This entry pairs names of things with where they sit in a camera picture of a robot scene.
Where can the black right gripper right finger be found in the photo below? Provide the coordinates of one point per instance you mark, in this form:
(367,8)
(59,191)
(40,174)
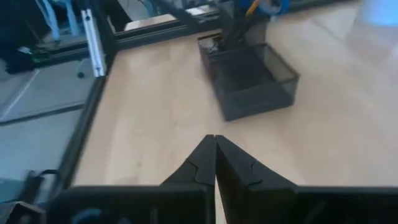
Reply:
(236,174)

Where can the black aluminium table frame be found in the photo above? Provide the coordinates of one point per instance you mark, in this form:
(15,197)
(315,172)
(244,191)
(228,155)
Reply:
(90,118)

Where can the orange pencil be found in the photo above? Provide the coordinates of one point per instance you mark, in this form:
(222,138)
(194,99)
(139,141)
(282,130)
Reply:
(252,7)

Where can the black mesh desk organizer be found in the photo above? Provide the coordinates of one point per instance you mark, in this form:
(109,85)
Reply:
(255,93)

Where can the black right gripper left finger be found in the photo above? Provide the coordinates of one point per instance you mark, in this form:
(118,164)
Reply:
(202,168)

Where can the silver frame bracket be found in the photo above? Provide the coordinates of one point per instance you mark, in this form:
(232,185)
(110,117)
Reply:
(93,43)

